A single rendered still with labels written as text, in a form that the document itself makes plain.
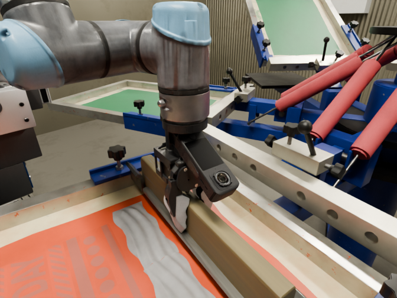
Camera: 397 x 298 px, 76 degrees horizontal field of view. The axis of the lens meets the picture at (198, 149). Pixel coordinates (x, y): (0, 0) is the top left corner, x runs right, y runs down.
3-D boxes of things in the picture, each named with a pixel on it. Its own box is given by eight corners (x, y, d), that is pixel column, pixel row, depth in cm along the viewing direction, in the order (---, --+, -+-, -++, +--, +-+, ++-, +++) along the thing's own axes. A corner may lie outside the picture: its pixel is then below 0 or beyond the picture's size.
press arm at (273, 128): (120, 115, 141) (119, 105, 138) (127, 112, 146) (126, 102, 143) (383, 163, 93) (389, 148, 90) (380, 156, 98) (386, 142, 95)
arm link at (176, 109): (220, 90, 36) (170, 100, 32) (219, 120, 38) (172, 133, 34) (191, 81, 42) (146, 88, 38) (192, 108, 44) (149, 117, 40)
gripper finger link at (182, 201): (170, 217, 50) (175, 175, 47) (186, 235, 46) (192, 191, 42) (156, 221, 48) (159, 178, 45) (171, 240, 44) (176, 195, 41)
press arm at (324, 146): (298, 188, 59) (302, 170, 56) (277, 177, 63) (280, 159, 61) (339, 167, 67) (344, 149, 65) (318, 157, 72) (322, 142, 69)
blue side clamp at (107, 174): (98, 202, 62) (93, 178, 59) (93, 192, 66) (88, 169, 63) (198, 167, 78) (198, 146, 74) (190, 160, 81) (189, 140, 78)
